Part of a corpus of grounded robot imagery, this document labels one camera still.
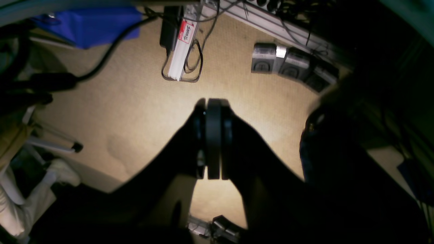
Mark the grey foot pedal right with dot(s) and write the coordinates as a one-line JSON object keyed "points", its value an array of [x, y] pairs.
{"points": [[321, 76]]}

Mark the white power strip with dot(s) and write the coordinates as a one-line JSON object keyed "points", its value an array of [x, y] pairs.
{"points": [[285, 32]]}

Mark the black power adapter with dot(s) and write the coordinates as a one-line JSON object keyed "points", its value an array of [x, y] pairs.
{"points": [[170, 28]]}

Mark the white tripod leg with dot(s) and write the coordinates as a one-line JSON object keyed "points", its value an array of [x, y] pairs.
{"points": [[50, 138]]}

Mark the white labelled box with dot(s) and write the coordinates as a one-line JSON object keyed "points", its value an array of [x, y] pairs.
{"points": [[185, 38]]}

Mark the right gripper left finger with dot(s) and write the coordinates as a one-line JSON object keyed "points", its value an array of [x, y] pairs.
{"points": [[155, 203]]}

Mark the blue cloth on floor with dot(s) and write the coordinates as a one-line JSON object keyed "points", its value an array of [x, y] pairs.
{"points": [[87, 28]]}

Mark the grey foot pedal middle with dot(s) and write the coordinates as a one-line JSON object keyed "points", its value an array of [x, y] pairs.
{"points": [[296, 64]]}

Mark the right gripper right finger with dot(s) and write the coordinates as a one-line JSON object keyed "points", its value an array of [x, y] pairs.
{"points": [[344, 198]]}

